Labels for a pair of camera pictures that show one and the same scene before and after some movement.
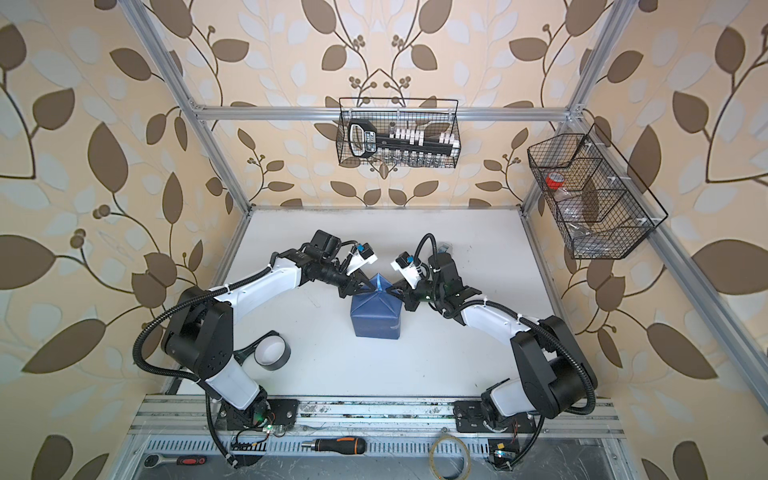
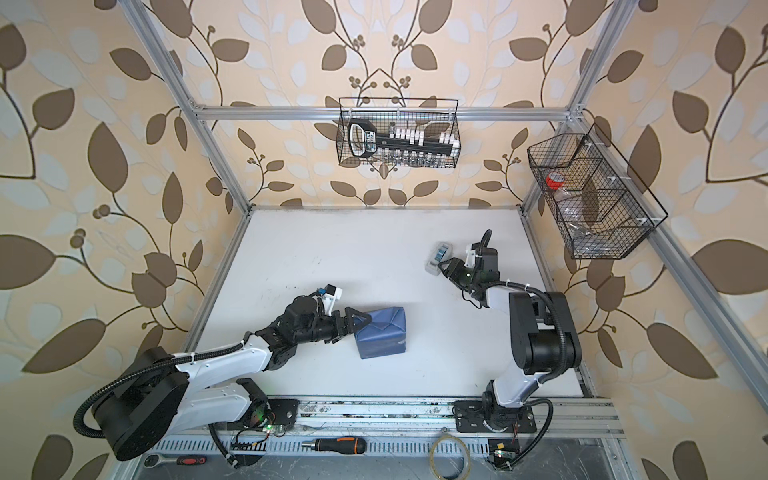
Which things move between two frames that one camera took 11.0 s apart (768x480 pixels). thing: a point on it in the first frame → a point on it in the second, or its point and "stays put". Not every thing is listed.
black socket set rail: [363, 140] stays put
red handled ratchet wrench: [153, 461] stays put
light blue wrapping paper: [377, 313] → [385, 335]
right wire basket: [601, 206] stays put
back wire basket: [398, 132] stays put
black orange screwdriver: [342, 445] stays put
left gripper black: [355, 279] → [350, 327]
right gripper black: [401, 286] → [454, 268]
